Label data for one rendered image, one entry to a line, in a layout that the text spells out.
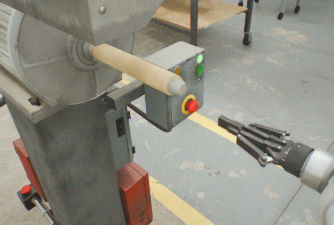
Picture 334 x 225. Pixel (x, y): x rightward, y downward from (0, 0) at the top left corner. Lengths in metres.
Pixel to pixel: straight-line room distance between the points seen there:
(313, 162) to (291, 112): 1.90
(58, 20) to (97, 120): 0.63
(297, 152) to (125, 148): 0.59
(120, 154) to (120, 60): 0.63
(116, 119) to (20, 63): 0.49
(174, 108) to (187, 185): 1.14
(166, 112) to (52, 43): 0.39
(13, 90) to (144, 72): 0.40
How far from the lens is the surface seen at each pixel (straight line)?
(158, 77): 0.43
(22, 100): 0.72
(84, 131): 0.87
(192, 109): 0.84
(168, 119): 0.83
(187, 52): 0.82
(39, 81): 0.56
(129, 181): 1.14
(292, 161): 0.71
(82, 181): 0.97
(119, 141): 1.04
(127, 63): 0.47
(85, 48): 0.55
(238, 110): 2.51
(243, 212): 1.82
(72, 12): 0.24
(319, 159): 0.70
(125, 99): 0.81
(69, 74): 0.58
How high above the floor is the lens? 1.48
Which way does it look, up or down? 35 degrees down
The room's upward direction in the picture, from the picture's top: 3 degrees counter-clockwise
